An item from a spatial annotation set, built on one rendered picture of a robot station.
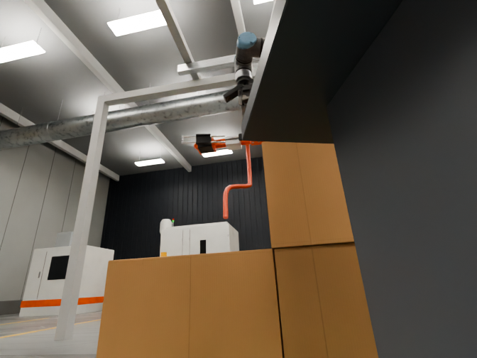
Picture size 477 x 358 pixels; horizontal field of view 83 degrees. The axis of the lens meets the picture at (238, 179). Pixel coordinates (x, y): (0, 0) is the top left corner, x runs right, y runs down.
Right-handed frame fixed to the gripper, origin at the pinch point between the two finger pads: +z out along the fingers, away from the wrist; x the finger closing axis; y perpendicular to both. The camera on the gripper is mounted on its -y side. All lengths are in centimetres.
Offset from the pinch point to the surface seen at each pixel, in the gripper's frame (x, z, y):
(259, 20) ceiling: 341, -498, 13
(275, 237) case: -19, 64, 11
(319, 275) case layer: -19, 76, 23
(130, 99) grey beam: 184, -188, -188
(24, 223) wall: 672, -164, -873
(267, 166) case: -19.3, 37.8, 10.5
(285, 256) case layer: -19, 70, 14
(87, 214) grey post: 184, -16, -228
